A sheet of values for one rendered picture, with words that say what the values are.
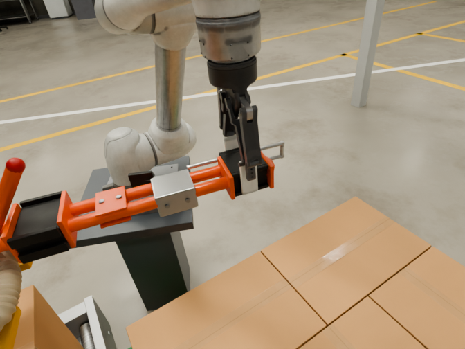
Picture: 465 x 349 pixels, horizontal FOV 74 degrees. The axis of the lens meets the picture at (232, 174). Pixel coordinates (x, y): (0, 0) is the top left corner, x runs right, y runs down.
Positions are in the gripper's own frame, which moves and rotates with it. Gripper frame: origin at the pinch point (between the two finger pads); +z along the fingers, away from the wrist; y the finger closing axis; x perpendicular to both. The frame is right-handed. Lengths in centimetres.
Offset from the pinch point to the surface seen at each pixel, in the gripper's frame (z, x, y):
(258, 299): 73, 8, -16
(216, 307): 73, -8, -19
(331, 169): 128, 123, -137
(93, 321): 67, -50, -26
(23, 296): 33, -55, -15
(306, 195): 128, 87, -115
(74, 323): 71, -58, -30
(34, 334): 33, -51, -4
